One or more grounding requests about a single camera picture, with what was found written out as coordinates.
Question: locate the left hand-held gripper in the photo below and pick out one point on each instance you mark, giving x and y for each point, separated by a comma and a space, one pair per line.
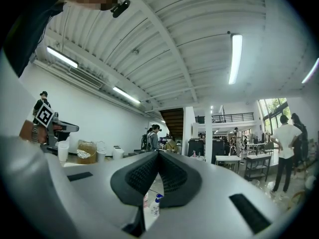
67, 128

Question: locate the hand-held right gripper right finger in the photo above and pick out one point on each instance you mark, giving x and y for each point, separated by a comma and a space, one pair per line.
211, 183

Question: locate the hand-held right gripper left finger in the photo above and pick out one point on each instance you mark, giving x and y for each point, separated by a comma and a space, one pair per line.
99, 183

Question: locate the white bottle with blue pump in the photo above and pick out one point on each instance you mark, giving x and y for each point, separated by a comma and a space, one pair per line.
155, 205

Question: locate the person's left forearm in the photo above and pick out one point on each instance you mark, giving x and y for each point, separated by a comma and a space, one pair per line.
26, 131

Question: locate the pink bottle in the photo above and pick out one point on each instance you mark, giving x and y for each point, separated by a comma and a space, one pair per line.
145, 201

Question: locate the person's left hand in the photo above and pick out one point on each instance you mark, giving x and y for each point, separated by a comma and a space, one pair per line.
43, 135

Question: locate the white plastic cup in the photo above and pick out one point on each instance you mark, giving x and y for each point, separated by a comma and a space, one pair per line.
63, 152

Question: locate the white table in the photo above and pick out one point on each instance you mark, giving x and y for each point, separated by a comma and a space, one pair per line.
228, 160

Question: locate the white plastic jug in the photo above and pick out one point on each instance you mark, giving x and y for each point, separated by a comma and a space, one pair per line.
101, 154

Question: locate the clear container with brown contents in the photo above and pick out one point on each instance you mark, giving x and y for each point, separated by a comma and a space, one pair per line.
86, 152

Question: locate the silver metal wristwatch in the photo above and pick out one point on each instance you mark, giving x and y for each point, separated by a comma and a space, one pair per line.
35, 134

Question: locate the black cabinet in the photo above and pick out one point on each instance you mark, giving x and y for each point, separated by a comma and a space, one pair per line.
195, 147
219, 149

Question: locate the white square column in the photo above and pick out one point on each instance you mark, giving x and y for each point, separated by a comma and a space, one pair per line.
208, 136

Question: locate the cardboard box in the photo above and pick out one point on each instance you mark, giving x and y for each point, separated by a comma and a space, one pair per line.
172, 144

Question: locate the long ceiling tube light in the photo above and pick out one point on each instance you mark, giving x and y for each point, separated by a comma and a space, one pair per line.
126, 95
235, 58
62, 57
311, 71

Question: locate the black balcony railing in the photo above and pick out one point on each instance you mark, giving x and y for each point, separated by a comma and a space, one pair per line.
231, 118

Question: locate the wooden staircase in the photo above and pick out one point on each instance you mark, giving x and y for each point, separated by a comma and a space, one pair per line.
174, 121

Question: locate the large window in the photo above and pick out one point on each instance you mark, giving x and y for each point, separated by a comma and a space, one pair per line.
274, 111

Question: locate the grey metal-frame table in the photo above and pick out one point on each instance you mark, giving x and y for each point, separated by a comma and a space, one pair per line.
258, 164

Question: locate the wall air conditioner unit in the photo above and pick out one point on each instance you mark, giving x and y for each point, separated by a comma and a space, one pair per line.
86, 77

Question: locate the black head-worn camera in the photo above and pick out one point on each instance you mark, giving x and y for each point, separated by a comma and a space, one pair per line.
120, 8

